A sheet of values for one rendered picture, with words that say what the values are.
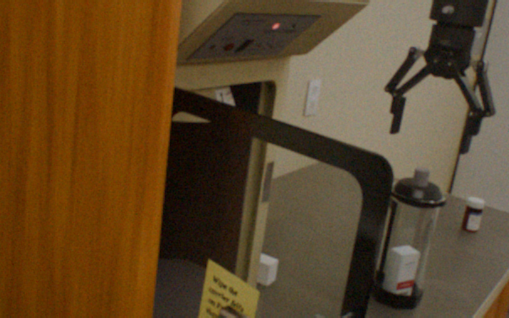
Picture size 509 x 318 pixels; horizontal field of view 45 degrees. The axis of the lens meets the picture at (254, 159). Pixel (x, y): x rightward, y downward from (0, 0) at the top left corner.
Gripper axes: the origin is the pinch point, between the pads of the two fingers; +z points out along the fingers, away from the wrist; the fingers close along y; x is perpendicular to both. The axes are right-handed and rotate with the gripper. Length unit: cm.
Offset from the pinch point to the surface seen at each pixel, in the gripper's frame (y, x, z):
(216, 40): -7, -55, -17
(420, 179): 0.6, -1.3, 7.9
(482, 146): -53, 249, 56
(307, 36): -8.0, -34.8, -17.3
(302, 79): -60, 52, 6
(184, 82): -13, -53, -11
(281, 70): -14.1, -30.8, -11.1
